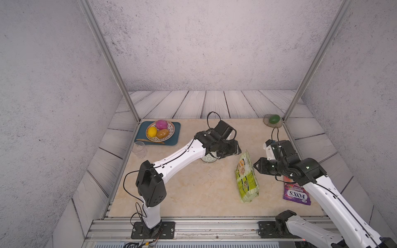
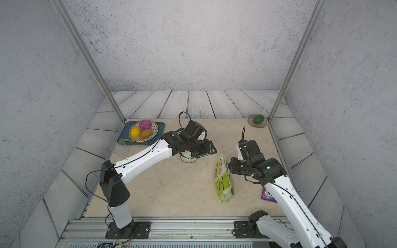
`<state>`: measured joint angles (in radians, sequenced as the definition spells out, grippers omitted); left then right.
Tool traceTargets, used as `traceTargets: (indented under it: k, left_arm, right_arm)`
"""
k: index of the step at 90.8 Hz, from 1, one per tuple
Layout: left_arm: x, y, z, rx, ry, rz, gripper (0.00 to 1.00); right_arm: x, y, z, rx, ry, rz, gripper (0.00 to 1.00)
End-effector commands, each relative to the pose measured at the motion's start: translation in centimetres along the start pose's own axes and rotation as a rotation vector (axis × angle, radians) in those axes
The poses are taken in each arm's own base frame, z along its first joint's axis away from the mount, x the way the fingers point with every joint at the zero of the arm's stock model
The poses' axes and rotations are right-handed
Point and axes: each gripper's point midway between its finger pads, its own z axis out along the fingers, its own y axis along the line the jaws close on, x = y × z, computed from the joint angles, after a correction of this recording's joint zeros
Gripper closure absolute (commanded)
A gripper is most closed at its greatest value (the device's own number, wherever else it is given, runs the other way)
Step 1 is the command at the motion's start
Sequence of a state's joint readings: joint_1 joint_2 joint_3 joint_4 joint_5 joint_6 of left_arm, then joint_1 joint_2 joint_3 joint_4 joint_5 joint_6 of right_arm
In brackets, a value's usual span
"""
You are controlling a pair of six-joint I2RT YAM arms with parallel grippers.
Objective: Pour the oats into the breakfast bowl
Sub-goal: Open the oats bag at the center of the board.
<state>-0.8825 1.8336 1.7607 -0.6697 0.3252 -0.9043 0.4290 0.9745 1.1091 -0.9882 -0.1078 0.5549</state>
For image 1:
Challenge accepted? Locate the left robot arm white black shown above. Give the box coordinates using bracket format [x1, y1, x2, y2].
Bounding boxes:
[123, 120, 242, 237]

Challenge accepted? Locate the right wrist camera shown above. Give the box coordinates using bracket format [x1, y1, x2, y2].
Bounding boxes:
[263, 143, 276, 161]

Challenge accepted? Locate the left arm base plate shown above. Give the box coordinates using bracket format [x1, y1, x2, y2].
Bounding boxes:
[131, 221, 175, 240]

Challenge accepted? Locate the right aluminium frame post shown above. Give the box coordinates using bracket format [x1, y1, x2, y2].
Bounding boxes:
[283, 0, 353, 122]

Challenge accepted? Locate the green toy avocado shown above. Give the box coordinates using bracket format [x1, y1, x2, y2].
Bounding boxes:
[268, 115, 281, 125]

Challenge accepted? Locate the yellow toy lemon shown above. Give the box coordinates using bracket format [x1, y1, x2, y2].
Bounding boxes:
[146, 126, 158, 138]

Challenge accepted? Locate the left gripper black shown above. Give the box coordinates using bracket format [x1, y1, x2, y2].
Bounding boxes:
[215, 138, 244, 159]

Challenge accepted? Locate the green oats bag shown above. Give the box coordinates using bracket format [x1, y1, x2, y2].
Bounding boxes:
[235, 150, 259, 203]

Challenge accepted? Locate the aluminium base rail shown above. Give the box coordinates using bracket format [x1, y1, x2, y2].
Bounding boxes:
[81, 218, 357, 248]

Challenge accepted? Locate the purple Fox's candy bag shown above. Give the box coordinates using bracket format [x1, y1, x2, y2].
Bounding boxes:
[283, 176, 311, 206]

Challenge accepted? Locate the clear drinking glass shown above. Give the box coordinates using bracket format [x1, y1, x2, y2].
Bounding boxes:
[132, 141, 147, 159]

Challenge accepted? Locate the aluminium frame post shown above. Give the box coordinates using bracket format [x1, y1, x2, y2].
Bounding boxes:
[79, 0, 141, 123]
[283, 0, 353, 122]

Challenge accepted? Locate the white patterned breakfast bowl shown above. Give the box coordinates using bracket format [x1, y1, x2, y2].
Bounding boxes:
[201, 152, 218, 163]

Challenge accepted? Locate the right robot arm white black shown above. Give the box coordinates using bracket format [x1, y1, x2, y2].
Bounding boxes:
[253, 139, 397, 248]

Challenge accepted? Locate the patterned fruit plate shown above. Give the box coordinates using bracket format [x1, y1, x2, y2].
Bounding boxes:
[145, 120, 176, 143]

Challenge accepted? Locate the left aluminium frame post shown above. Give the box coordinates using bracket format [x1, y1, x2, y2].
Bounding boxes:
[79, 0, 141, 123]

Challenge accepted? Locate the grey stone dish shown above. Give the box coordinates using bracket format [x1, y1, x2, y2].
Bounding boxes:
[263, 114, 283, 128]

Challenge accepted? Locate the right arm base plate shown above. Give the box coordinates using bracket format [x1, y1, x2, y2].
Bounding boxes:
[258, 221, 299, 239]

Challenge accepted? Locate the magenta toy fruit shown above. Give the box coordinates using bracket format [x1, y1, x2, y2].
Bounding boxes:
[155, 120, 168, 130]

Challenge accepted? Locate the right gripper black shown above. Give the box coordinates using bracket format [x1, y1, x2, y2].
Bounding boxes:
[252, 156, 287, 177]

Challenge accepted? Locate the orange brown toy fruit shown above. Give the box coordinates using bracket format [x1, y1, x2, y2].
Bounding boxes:
[156, 129, 170, 139]

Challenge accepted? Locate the teal placemat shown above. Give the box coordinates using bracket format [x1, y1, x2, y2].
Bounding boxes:
[134, 121, 181, 146]

